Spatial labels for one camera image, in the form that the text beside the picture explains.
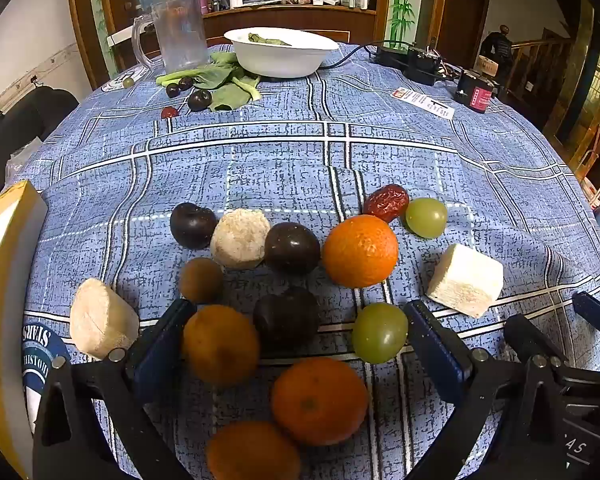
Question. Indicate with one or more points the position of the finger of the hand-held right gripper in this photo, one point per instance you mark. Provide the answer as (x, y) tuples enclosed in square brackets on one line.
[(522, 335), (592, 307)]

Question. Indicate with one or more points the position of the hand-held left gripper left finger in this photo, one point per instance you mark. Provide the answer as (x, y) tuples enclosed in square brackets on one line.
[(157, 345)]

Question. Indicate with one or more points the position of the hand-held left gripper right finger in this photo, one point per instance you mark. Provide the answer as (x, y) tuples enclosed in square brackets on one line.
[(432, 340)]

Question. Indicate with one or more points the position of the orange tangerine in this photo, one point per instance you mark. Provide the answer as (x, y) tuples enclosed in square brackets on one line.
[(220, 345), (320, 400), (360, 250), (252, 452)]

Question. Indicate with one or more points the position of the dark purple plum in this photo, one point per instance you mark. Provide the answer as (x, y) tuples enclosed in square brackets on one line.
[(292, 247), (286, 315), (193, 225)]

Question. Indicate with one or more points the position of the wrinkled red jujube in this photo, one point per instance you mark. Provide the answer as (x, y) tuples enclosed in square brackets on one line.
[(386, 202)]

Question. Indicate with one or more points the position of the brown longan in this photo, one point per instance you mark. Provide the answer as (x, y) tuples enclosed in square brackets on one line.
[(201, 280)]

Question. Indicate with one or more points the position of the yellow and white box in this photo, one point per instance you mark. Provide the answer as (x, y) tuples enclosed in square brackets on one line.
[(5, 285)]

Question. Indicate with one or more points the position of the blue plaid tablecloth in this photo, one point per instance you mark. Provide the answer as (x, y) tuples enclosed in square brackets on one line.
[(280, 160)]

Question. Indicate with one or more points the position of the small red jujube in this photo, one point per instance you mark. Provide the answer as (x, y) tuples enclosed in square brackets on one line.
[(169, 112)]

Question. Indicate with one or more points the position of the white and red paper card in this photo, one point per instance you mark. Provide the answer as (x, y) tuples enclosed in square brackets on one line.
[(424, 102)]

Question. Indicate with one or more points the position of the black device with red label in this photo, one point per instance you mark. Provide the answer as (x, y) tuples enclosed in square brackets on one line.
[(475, 92)]

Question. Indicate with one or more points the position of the small dark plum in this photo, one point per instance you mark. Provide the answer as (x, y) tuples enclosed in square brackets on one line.
[(199, 100), (172, 91), (185, 83)]

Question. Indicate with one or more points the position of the black chair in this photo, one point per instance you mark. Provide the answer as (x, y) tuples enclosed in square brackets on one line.
[(25, 130)]

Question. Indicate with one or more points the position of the small tan box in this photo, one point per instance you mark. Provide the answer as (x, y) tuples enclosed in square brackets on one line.
[(487, 66)]

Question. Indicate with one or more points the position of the small green grape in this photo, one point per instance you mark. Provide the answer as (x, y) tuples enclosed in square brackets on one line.
[(128, 81)]

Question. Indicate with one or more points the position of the green bok choy leaves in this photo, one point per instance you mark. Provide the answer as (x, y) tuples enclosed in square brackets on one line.
[(220, 82)]

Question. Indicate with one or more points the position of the black electronic device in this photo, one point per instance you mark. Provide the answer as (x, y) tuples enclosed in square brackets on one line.
[(410, 62)]

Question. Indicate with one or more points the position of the dark figurine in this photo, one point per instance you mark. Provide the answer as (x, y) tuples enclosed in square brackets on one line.
[(500, 42)]

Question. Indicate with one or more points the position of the clear plastic pitcher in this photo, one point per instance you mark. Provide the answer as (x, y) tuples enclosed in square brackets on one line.
[(175, 35)]

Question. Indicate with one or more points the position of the white bowl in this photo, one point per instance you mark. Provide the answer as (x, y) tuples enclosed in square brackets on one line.
[(280, 57)]

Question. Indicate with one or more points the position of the brown wooden door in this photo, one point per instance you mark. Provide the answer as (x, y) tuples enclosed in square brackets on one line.
[(465, 15)]

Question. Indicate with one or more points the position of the green leaf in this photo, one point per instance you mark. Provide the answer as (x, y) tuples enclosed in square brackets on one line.
[(267, 39)]

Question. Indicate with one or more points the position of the bamboo painted panel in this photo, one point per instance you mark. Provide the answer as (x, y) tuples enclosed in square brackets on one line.
[(404, 0)]

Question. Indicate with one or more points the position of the white cosmetic box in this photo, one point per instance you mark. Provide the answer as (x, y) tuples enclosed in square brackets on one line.
[(362, 0)]

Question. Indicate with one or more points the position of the wooden cabinet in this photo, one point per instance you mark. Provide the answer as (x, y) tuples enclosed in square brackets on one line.
[(280, 16)]

